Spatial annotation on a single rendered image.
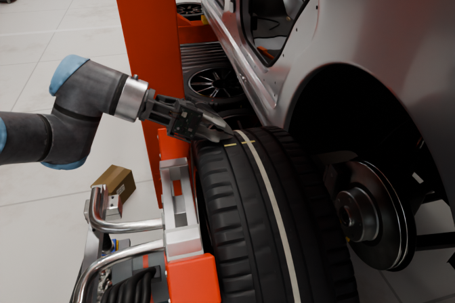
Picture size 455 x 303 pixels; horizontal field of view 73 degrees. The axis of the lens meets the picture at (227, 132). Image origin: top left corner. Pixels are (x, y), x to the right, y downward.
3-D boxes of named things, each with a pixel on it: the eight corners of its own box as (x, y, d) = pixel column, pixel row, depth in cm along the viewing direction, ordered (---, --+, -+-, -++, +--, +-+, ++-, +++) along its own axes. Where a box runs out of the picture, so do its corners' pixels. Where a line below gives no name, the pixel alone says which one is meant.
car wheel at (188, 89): (166, 102, 255) (162, 76, 241) (230, 80, 286) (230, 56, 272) (209, 143, 213) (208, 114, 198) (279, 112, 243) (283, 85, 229)
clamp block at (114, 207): (122, 219, 86) (118, 206, 83) (87, 225, 84) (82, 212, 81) (122, 205, 90) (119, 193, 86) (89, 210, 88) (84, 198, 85)
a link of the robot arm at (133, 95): (117, 111, 68) (132, 70, 67) (139, 118, 70) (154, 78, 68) (111, 121, 60) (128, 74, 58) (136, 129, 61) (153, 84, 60)
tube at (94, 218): (171, 233, 73) (166, 203, 67) (84, 249, 70) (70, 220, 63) (166, 180, 87) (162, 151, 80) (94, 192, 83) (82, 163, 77)
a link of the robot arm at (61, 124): (13, 153, 60) (32, 95, 58) (67, 151, 71) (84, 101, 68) (42, 177, 56) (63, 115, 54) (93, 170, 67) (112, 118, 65)
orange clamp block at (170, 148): (190, 158, 81) (185, 124, 82) (160, 163, 80) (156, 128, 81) (189, 159, 88) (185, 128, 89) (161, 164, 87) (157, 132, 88)
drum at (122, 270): (206, 302, 80) (204, 273, 71) (120, 322, 76) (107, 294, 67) (198, 253, 91) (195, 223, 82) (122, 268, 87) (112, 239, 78)
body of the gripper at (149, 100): (193, 146, 64) (136, 126, 61) (189, 134, 72) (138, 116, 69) (207, 112, 63) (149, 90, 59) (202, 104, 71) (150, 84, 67)
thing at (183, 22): (221, 40, 298) (220, 3, 277) (166, 45, 289) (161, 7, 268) (217, 34, 311) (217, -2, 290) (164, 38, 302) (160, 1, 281)
